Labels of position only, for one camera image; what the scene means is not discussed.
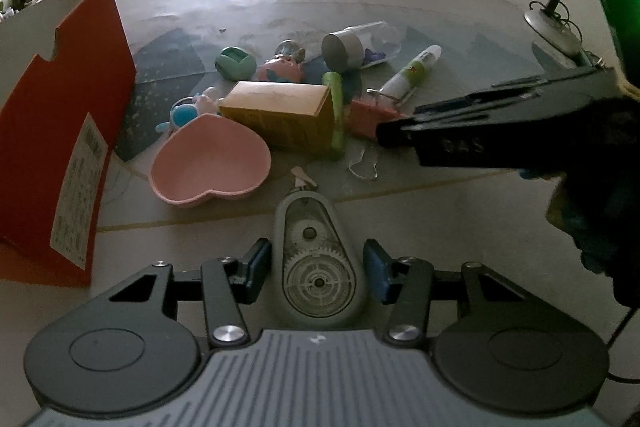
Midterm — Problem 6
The person's right hand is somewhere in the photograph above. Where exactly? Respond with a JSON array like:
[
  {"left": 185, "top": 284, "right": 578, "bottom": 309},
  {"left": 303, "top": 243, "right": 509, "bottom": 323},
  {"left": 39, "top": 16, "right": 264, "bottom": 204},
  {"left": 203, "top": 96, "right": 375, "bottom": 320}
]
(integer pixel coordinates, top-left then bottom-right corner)
[{"left": 520, "top": 96, "right": 640, "bottom": 308}]

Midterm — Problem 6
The pink binder clip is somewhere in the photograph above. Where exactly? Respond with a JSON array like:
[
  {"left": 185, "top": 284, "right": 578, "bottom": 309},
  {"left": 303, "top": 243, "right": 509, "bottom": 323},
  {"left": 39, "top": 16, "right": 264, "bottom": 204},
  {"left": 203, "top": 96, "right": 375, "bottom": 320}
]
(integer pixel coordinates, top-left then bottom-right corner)
[{"left": 348, "top": 88, "right": 416, "bottom": 140}]

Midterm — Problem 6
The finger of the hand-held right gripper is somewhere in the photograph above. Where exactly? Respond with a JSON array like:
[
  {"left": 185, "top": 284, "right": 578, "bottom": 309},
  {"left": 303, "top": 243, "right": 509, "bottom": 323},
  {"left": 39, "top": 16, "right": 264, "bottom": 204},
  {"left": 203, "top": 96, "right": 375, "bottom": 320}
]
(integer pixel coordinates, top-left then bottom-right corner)
[
  {"left": 375, "top": 109, "right": 556, "bottom": 170},
  {"left": 414, "top": 67, "right": 623, "bottom": 115}
]

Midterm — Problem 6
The clear bottle with grey cap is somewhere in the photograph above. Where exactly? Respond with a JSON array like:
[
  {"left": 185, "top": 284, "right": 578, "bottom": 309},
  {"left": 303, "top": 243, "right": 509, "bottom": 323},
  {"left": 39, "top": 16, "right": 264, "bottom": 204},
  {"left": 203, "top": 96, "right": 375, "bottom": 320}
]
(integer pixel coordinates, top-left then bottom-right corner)
[{"left": 321, "top": 21, "right": 403, "bottom": 72}]

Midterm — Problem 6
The dark power adapter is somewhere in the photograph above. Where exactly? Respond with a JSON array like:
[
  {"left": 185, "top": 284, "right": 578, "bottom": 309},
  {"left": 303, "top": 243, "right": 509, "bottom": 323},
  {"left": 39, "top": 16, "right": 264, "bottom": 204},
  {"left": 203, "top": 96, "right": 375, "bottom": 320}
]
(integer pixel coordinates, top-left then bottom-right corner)
[{"left": 580, "top": 49, "right": 608, "bottom": 70}]

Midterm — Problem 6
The printed table mat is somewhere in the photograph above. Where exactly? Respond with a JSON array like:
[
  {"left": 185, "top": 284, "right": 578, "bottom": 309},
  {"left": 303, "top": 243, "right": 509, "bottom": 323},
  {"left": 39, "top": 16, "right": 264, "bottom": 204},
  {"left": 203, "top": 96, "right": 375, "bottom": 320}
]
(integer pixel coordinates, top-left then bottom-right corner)
[{"left": 97, "top": 9, "right": 596, "bottom": 258}]

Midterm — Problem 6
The white glue stick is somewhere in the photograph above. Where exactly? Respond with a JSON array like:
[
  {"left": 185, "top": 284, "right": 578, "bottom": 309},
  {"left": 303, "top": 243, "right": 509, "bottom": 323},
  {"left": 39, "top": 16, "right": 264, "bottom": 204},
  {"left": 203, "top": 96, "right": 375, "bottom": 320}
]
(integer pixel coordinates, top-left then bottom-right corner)
[{"left": 380, "top": 45, "right": 443, "bottom": 100}]

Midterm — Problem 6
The blue white astronaut keychain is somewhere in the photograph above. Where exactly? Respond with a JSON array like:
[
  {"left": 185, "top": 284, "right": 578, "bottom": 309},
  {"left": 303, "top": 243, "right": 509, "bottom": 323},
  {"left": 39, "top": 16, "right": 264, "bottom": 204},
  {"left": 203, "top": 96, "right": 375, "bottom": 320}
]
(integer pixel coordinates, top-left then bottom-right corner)
[{"left": 155, "top": 87, "right": 226, "bottom": 138}]

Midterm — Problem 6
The red cardboard box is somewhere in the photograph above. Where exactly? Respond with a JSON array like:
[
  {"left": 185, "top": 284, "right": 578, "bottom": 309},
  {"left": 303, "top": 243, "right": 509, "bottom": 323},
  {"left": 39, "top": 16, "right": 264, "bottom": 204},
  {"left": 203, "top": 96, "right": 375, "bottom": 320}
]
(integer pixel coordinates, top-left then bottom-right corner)
[{"left": 0, "top": 0, "right": 137, "bottom": 290}]

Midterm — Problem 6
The pink heart-shaped bowl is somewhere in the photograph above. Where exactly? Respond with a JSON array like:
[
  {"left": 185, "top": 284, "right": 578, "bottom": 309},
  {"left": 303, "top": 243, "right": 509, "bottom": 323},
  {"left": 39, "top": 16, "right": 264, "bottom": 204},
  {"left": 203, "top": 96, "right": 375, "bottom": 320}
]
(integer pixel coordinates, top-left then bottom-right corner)
[{"left": 149, "top": 113, "right": 272, "bottom": 208}]

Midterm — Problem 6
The yellow carton box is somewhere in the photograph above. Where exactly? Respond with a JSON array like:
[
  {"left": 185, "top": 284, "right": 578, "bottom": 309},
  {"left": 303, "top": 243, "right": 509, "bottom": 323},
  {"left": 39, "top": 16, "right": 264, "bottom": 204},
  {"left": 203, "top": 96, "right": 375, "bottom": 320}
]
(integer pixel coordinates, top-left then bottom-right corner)
[{"left": 218, "top": 81, "right": 337, "bottom": 158}]

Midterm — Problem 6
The clear rubber band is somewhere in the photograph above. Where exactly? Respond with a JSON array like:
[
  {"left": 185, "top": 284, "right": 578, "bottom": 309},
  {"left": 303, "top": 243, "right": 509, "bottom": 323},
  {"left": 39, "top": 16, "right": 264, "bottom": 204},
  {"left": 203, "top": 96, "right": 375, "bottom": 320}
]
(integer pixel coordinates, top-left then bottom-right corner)
[{"left": 347, "top": 146, "right": 381, "bottom": 181}]

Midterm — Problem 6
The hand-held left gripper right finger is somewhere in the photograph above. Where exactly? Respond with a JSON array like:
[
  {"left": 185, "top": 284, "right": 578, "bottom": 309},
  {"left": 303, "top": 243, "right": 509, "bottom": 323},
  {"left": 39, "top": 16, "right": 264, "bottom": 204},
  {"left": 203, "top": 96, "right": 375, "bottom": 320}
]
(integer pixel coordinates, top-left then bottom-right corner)
[{"left": 363, "top": 238, "right": 531, "bottom": 346}]

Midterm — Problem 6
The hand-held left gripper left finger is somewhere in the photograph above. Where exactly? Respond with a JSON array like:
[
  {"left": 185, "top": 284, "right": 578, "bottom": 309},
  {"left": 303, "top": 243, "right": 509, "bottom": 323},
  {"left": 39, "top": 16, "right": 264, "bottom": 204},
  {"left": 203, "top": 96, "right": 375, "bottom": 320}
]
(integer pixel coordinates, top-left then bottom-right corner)
[{"left": 107, "top": 238, "right": 273, "bottom": 349}]

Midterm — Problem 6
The teal round pencil sharpener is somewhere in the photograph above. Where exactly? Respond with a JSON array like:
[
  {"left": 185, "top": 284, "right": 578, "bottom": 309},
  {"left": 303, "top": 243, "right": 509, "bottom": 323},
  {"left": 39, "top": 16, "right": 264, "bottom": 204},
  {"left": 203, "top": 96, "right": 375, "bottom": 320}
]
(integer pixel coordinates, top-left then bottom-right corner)
[{"left": 216, "top": 47, "right": 257, "bottom": 82}]

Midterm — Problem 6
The grey correction tape dispenser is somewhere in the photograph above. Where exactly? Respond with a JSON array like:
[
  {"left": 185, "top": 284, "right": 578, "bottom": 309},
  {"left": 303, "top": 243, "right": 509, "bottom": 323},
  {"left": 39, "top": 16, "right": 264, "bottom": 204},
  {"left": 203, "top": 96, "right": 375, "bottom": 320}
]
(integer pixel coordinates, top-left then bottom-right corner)
[{"left": 272, "top": 166, "right": 357, "bottom": 320}]

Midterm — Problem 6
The green marker pen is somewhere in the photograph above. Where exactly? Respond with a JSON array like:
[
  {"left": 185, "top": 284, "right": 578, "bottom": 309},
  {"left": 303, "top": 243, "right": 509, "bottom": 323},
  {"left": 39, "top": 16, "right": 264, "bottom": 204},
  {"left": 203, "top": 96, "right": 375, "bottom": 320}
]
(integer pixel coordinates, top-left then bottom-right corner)
[{"left": 322, "top": 72, "right": 347, "bottom": 160}]

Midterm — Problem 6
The pink pig toy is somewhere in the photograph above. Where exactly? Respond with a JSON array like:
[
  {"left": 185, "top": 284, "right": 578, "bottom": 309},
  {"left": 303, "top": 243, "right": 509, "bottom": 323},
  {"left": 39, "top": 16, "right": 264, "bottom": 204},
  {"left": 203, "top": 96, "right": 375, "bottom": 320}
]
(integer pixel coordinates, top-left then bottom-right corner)
[{"left": 257, "top": 39, "right": 307, "bottom": 85}]

